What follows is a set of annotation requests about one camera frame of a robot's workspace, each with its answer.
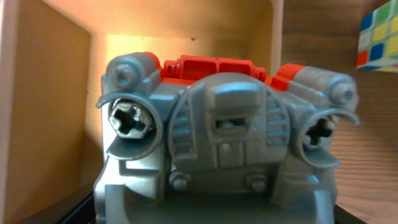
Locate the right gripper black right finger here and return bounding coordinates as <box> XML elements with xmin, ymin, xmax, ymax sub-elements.
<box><xmin>334</xmin><ymin>204</ymin><xmax>367</xmax><ymax>224</ymax></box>

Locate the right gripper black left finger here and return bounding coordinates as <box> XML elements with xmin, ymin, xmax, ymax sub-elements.
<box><xmin>18</xmin><ymin>183</ymin><xmax>96</xmax><ymax>224</ymax></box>

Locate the red grey toy truck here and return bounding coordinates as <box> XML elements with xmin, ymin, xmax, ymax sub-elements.
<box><xmin>93</xmin><ymin>52</ymin><xmax>359</xmax><ymax>223</ymax></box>

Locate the white cardboard box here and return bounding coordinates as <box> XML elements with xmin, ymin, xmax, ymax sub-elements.
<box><xmin>1</xmin><ymin>0</ymin><xmax>284</xmax><ymax>223</ymax></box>

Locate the colourful puzzle cube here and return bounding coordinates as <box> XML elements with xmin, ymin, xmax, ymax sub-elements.
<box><xmin>356</xmin><ymin>0</ymin><xmax>397</xmax><ymax>73</ymax></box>

